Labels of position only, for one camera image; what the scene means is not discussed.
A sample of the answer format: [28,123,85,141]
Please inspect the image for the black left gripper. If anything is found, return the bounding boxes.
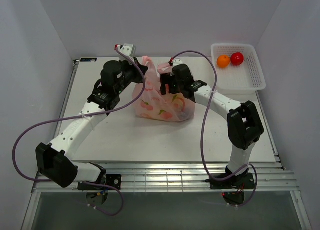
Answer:
[115,57,148,95]

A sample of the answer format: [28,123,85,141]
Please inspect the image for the pink plastic bag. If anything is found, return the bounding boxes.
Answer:
[132,56,196,123]

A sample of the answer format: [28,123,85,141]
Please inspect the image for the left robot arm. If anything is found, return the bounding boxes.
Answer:
[35,59,148,190]

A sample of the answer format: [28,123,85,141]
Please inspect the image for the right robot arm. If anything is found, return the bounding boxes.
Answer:
[159,64,264,189]

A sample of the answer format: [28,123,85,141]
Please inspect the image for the orange fake fruit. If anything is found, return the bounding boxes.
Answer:
[216,54,231,68]

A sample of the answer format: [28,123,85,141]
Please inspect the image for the red fake apple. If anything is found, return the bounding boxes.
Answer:
[230,52,244,66]

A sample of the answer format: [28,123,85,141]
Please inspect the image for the white plastic basket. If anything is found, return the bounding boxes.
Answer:
[210,43,266,95]

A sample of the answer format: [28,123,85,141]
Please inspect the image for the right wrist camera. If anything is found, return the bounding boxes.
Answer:
[168,57,184,68]

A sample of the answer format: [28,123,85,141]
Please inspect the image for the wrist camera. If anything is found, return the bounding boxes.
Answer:
[114,43,136,61]
[168,57,184,68]

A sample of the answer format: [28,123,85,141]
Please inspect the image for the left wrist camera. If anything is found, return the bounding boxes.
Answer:
[114,43,136,61]

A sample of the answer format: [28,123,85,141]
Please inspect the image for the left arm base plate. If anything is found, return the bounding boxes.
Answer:
[77,174,122,191]

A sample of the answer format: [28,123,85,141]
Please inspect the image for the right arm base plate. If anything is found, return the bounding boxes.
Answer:
[205,172,255,190]

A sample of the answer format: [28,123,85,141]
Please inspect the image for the aluminium frame rails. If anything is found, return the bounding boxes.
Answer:
[31,161,301,193]

